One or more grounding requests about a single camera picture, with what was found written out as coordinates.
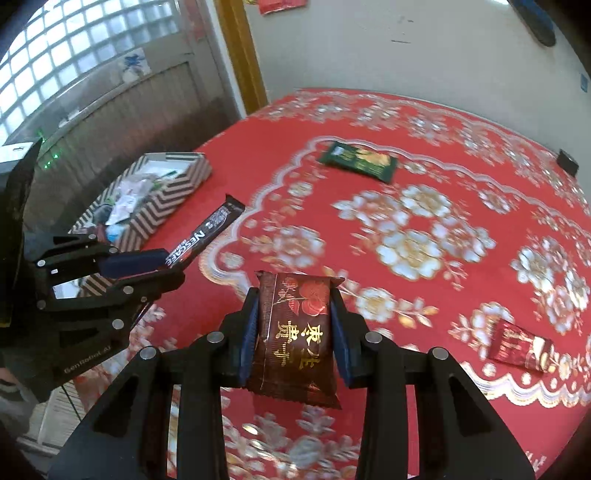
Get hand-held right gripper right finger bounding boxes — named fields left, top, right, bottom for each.
left=328, top=288, right=546, bottom=480

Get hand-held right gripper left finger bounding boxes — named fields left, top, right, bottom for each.
left=48, top=286, right=260, bottom=480

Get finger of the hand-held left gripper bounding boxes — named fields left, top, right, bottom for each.
left=39, top=268, right=186, bottom=331
left=25, top=234, right=170, bottom=280

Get brown red snack packet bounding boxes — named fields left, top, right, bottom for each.
left=245, top=270, right=347, bottom=411

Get heap of mixed snack packets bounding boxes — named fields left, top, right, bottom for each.
left=90, top=170, right=182, bottom=243

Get striped cardboard box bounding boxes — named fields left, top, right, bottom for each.
left=69, top=151, right=214, bottom=252

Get dark coffee stick packet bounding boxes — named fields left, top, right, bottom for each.
left=164, top=194, right=247, bottom=271

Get red floral tablecloth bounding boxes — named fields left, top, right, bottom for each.
left=74, top=88, right=591, bottom=480

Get grey door with glass panes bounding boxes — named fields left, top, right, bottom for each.
left=0, top=0, right=247, bottom=241

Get red gold snack packet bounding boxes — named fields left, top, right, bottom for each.
left=487, top=320, right=555, bottom=374

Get dark green snack packet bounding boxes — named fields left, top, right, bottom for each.
left=318, top=142, right=399, bottom=184

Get blue white paper sticker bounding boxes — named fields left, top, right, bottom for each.
left=122, top=51, right=153, bottom=82

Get small black box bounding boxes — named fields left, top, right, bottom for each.
left=556, top=148, right=581, bottom=176

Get blue black hanging cloth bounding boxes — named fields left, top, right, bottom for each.
left=508, top=0, right=557, bottom=48

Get wooden door frame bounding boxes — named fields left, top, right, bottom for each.
left=216, top=0, right=269, bottom=116

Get red wall poster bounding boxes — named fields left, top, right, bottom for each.
left=256, top=0, right=308, bottom=16

